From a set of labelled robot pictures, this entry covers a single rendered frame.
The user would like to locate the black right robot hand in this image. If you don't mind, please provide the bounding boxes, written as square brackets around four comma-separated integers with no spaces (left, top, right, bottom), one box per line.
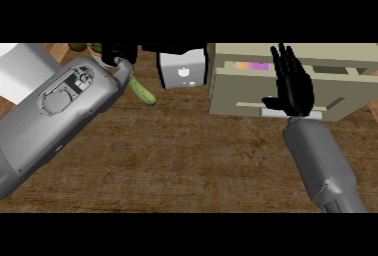
[260,42,318,119]

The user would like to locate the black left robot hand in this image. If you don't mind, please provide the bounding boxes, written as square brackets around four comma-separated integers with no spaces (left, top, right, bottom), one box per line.
[101,42,140,68]

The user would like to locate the grey and black appliance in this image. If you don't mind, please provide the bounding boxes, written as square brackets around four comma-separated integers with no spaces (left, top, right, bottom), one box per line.
[140,42,211,91]

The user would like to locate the orange and pink can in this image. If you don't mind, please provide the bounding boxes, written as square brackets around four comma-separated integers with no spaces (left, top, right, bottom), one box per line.
[233,61,272,72]

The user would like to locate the white block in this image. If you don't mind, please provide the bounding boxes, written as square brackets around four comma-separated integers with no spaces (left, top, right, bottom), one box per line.
[0,42,67,105]

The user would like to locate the olive round fruit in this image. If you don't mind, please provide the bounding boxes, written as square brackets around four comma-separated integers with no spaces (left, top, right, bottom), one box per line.
[68,42,90,53]

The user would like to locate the beige cabinet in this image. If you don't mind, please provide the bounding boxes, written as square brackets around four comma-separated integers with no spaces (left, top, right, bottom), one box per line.
[208,42,378,77]

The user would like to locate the beige drawer front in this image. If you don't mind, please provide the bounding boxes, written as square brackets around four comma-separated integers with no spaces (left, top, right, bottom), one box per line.
[208,70,366,123]

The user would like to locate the green cucumber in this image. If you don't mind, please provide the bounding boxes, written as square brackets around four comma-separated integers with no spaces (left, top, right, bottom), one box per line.
[127,73,160,107]

